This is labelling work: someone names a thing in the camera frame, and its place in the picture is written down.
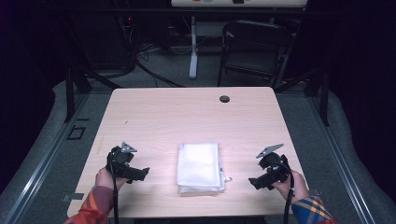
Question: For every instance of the person's right hand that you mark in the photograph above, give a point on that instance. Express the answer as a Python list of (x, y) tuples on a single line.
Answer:
[(294, 186)]

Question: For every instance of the white mesh laundry bag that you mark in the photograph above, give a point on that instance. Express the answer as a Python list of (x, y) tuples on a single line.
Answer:
[(199, 168)]

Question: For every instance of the metal floor rail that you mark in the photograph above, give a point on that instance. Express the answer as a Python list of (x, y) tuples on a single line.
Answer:
[(40, 174), (345, 168)]

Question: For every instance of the black metal stand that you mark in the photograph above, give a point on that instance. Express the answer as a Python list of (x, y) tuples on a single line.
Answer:
[(323, 93), (70, 93)]

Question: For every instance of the white desk leg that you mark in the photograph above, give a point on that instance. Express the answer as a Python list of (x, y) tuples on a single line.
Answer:
[(193, 56)]

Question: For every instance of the grey tape piece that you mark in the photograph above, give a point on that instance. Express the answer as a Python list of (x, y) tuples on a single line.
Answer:
[(73, 196)]

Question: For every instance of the person's left hand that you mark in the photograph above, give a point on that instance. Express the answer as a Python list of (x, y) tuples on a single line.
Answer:
[(104, 179)]

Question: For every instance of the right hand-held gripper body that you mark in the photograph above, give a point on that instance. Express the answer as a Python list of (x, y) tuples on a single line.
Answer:
[(274, 165)]

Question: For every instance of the black folding chair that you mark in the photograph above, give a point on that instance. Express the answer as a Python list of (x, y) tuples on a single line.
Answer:
[(255, 53)]

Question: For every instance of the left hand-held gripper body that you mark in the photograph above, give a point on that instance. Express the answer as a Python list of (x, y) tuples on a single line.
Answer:
[(120, 158)]

